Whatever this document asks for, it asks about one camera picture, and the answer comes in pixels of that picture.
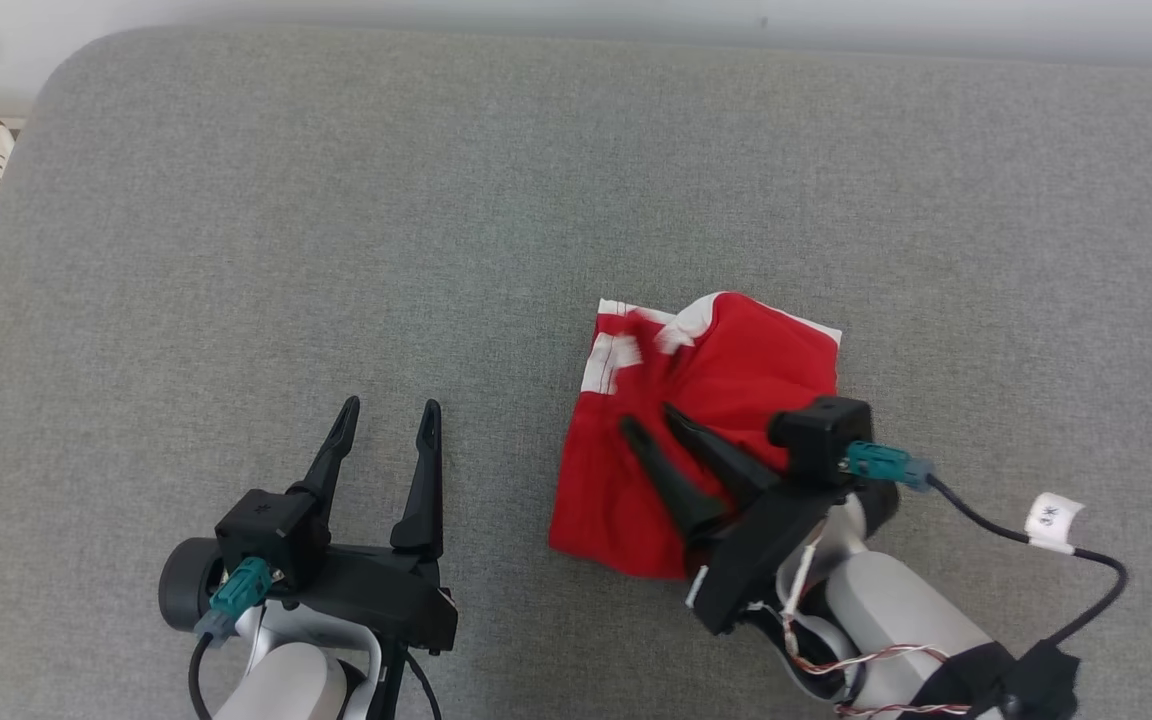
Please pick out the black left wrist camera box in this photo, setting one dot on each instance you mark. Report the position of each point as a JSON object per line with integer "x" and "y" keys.
{"x": 271, "y": 525}

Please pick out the red shorts white stripe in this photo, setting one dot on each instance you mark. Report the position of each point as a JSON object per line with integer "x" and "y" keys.
{"x": 746, "y": 370}

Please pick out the grey fabric panel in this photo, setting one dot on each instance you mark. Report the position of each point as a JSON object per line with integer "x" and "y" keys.
{"x": 336, "y": 250}

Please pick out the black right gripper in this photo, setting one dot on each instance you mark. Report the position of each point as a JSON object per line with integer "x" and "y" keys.
{"x": 756, "y": 555}

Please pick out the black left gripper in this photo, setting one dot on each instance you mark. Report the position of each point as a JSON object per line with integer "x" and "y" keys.
{"x": 386, "y": 600}

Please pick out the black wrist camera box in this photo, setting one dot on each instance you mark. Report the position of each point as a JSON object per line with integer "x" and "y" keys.
{"x": 271, "y": 525}
{"x": 826, "y": 435}

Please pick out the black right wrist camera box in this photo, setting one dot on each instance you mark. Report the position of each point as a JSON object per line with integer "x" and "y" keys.
{"x": 826, "y": 435}

